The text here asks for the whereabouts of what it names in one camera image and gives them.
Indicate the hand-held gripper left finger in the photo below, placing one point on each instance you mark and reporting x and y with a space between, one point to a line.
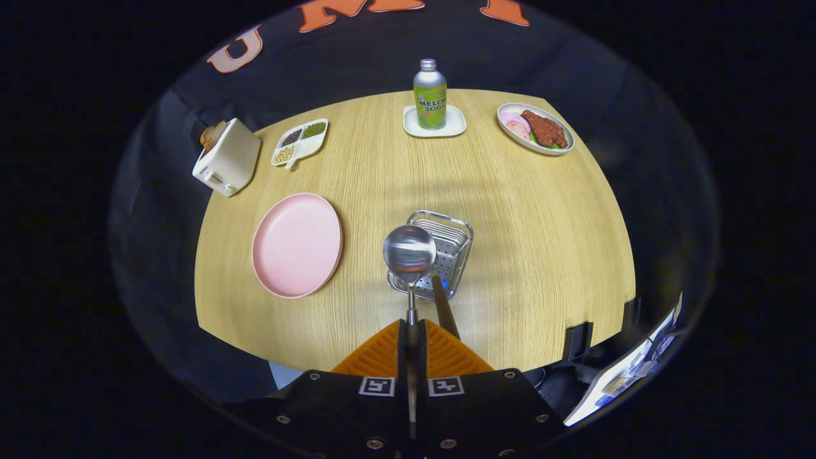
344 408

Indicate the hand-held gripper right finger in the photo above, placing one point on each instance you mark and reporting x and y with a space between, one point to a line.
484 408

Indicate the white printed sheet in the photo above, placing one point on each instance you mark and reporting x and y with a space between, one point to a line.
612 386

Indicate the perforated metal drain basket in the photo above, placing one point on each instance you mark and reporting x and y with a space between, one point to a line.
454 245

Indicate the pink round plate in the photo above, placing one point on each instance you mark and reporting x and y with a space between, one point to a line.
296 245

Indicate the yellow beans heap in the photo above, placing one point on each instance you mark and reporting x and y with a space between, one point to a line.
284 154

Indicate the white divided dish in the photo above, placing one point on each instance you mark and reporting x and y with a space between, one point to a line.
309 148

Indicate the white oval food plate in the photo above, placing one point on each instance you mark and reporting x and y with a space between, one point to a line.
513 141

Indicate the white toaster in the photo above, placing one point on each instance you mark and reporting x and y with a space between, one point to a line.
233 159

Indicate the dark red beans heap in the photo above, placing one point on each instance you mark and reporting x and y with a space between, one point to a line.
291 138

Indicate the green beans heap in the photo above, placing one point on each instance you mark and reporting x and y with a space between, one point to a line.
313 130

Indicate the pink ham slice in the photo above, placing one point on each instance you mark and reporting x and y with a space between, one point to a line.
517 130

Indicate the white square coaster tray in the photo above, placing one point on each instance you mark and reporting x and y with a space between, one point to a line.
456 127

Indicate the brown fried meat piece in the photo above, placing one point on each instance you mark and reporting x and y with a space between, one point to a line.
545 129

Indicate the pale purple round slice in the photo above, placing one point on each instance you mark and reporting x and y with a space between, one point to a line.
510 117

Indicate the brown toast slice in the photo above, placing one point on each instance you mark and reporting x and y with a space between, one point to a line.
212 135

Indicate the green soda bottle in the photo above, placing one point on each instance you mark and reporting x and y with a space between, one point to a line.
430 102

